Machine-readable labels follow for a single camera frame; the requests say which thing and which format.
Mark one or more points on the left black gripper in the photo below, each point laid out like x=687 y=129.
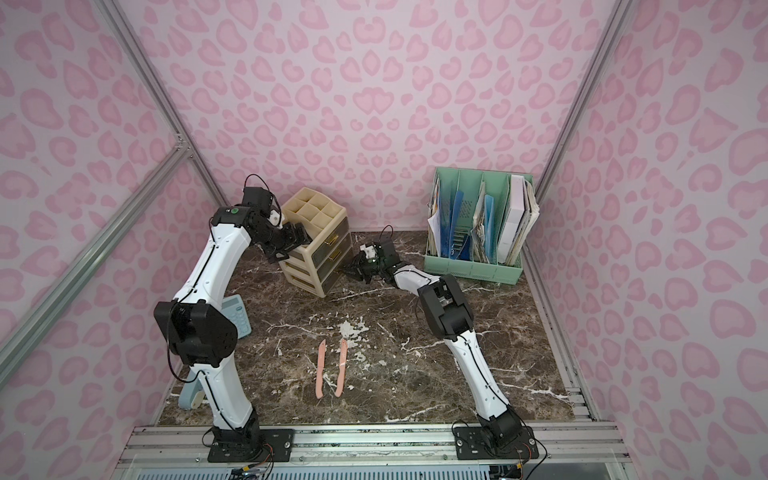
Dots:
x=289 y=238

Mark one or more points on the beige desktop drawer organizer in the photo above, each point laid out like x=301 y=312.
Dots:
x=315 y=267

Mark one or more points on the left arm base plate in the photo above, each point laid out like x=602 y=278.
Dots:
x=229 y=446

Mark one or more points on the white book in rack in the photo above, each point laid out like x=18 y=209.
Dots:
x=520 y=215

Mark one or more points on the aluminium mounting rail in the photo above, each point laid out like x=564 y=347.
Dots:
x=565 y=450

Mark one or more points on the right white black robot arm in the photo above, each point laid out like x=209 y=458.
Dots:
x=450 y=318

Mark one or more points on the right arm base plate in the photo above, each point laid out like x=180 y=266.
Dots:
x=477 y=443

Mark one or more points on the blue folders in rack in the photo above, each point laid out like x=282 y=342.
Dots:
x=467 y=227

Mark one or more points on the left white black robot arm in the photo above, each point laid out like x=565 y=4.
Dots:
x=197 y=331

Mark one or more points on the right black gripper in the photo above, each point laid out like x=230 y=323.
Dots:
x=362 y=266

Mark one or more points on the pink fruit knife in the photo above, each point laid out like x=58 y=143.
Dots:
x=343 y=354
x=320 y=364

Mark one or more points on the blue white calculator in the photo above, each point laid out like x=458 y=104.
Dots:
x=233 y=308

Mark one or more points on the green file organizer rack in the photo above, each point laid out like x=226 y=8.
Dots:
x=446 y=182

